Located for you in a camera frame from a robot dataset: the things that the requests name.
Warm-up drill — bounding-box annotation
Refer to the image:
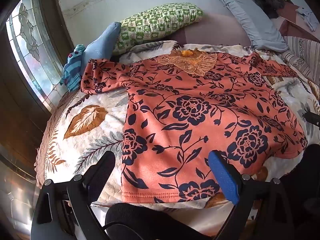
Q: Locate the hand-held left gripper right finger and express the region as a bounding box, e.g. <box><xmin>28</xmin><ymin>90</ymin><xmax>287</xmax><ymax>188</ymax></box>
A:
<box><xmin>208</xmin><ymin>149</ymin><xmax>296</xmax><ymax>240</ymax></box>

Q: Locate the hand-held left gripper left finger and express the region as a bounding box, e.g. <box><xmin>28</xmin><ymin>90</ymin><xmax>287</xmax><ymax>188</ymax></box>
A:
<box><xmin>30</xmin><ymin>151</ymin><xmax>116</xmax><ymax>240</ymax></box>

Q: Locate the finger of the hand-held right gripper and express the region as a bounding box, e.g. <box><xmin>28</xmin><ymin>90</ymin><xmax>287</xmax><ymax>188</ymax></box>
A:
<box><xmin>303</xmin><ymin>110</ymin><xmax>320</xmax><ymax>132</ymax></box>

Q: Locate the orange floral shirt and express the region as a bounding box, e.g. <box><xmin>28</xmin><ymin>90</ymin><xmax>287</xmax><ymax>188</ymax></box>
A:
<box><xmin>80</xmin><ymin>49</ymin><xmax>308</xmax><ymax>203</ymax></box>

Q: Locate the leaf-print fleece blanket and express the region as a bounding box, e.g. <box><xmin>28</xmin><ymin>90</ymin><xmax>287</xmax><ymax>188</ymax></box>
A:
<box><xmin>44</xmin><ymin>41</ymin><xmax>320</xmax><ymax>230</ymax></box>

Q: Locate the striped quilt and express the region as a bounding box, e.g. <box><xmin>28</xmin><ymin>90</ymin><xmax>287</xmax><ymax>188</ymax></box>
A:
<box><xmin>274</xmin><ymin>2</ymin><xmax>320</xmax><ymax>80</ymax></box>

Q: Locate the teal striped cloth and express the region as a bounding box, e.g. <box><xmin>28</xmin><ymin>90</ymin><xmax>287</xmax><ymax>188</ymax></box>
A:
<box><xmin>60</xmin><ymin>44</ymin><xmax>87</xmax><ymax>92</ymax></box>

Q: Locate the small grey cloth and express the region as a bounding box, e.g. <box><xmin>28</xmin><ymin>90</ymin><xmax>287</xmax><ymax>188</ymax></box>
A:
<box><xmin>296</xmin><ymin>6</ymin><xmax>316</xmax><ymax>32</ymax></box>

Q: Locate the blue-grey ruffled pillow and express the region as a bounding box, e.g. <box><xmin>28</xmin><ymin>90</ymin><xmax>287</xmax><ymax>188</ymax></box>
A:
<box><xmin>214</xmin><ymin>0</ymin><xmax>289</xmax><ymax>53</ymax></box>

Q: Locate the blue folded cloth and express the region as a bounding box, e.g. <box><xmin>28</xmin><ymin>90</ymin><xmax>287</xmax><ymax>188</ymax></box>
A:
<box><xmin>84</xmin><ymin>21</ymin><xmax>122</xmax><ymax>67</ymax></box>

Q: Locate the dark furry item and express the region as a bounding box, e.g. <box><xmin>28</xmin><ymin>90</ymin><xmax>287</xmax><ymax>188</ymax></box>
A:
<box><xmin>252</xmin><ymin>0</ymin><xmax>292</xmax><ymax>19</ymax></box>

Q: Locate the mauve bed sheet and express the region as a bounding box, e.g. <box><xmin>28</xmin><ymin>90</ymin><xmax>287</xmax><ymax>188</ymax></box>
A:
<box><xmin>170</xmin><ymin>12</ymin><xmax>253</xmax><ymax>48</ymax></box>

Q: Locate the stained-glass window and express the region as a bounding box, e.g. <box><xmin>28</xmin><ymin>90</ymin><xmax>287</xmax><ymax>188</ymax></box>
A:
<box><xmin>6</xmin><ymin>0</ymin><xmax>67</xmax><ymax>112</ymax></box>

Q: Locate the green checked pillow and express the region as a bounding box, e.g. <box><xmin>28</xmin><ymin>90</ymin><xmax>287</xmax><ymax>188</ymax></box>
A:
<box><xmin>112</xmin><ymin>2</ymin><xmax>204</xmax><ymax>55</ymax></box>

